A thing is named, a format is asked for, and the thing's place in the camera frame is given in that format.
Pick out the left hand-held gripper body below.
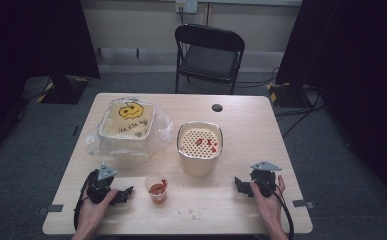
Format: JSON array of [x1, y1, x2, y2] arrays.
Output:
[[85, 162, 118, 205]]

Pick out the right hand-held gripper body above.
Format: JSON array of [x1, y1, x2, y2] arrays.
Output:
[[249, 161, 283, 198]]

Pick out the person's left hand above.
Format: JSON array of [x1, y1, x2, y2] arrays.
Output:
[[75, 188, 119, 232]]

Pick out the person's right hand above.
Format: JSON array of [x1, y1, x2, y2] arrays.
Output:
[[249, 174, 287, 231]]

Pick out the clear plastic cup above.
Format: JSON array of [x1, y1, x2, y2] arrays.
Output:
[[143, 173, 170, 205]]

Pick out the grey tape strip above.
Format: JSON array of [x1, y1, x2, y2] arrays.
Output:
[[36, 204, 65, 217], [291, 198, 316, 210]]

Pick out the cream container with perforated insert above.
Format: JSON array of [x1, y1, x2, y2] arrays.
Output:
[[175, 120, 225, 178]]

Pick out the red food pieces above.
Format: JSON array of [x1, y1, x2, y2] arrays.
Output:
[[194, 135, 219, 154]]

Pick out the cream container with yellow lid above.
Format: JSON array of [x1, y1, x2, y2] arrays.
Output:
[[97, 98, 156, 160]]

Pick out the clear plastic bag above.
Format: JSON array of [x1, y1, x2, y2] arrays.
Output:
[[84, 95, 175, 164]]

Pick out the black stand base striped tape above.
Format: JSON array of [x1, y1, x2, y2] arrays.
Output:
[[265, 81, 313, 109]]

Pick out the black folding chair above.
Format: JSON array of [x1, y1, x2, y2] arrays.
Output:
[[173, 22, 246, 96]]

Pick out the black curtain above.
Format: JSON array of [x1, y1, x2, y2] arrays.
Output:
[[275, 0, 387, 214], [0, 0, 101, 168]]

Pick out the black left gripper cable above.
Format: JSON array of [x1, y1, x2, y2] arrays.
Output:
[[73, 176, 93, 232]]

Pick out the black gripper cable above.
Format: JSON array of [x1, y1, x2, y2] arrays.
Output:
[[73, 176, 93, 232], [271, 188, 295, 240]]

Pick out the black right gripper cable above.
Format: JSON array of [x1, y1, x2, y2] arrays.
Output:
[[271, 188, 295, 240]]

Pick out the black floor cables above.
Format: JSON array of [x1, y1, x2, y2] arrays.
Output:
[[234, 65, 327, 138]]

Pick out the white wall outlet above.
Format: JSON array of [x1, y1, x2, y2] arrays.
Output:
[[175, 0, 199, 15]]

